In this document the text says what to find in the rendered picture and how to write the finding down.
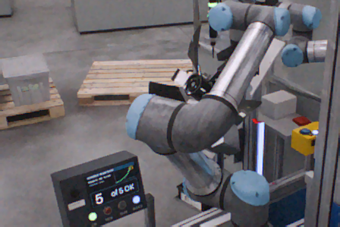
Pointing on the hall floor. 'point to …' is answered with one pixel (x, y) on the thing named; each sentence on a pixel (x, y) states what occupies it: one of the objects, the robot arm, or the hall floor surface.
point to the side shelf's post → (278, 158)
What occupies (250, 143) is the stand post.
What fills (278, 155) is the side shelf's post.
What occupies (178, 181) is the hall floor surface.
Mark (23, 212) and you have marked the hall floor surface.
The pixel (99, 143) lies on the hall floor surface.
